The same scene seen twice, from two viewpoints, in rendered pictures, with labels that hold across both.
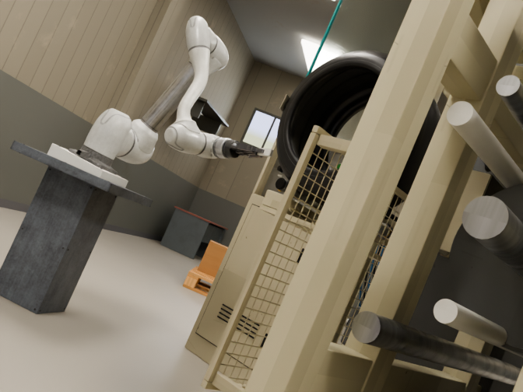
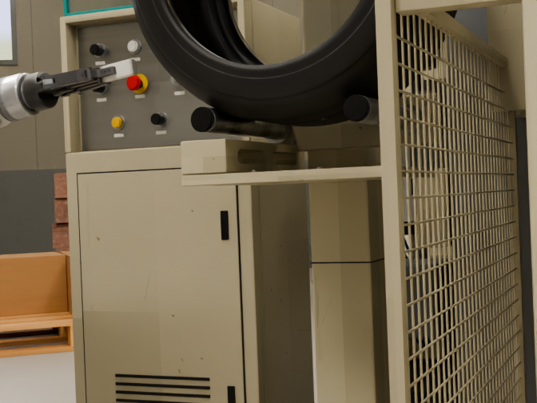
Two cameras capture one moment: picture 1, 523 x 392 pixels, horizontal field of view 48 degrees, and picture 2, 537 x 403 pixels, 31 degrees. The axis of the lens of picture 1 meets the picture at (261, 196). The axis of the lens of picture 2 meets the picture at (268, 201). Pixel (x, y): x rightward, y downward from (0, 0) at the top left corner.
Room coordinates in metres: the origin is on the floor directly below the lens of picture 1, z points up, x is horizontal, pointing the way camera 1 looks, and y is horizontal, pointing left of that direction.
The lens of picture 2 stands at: (0.52, 0.41, 0.76)
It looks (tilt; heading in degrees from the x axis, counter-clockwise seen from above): 0 degrees down; 340
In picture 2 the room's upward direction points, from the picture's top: 2 degrees counter-clockwise
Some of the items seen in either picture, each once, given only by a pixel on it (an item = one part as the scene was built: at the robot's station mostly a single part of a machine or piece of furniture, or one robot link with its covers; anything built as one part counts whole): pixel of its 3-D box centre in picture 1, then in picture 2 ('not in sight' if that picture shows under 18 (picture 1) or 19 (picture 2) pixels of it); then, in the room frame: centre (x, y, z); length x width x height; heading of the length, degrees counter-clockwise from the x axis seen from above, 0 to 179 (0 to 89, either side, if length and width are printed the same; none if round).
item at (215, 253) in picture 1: (254, 285); (68, 297); (5.93, -0.30, 0.24); 1.31 x 0.90 x 0.47; 92
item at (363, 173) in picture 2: (323, 233); (314, 175); (2.16, -0.27, 0.80); 0.37 x 0.36 x 0.02; 48
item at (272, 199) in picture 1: (300, 214); (244, 158); (2.26, -0.16, 0.84); 0.36 x 0.09 x 0.06; 138
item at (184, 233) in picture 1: (194, 236); not in sight; (9.64, 0.74, 0.32); 1.20 x 0.64 x 0.64; 168
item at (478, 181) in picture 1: (465, 217); (535, 34); (2.07, -0.70, 1.05); 0.20 x 0.15 x 0.30; 138
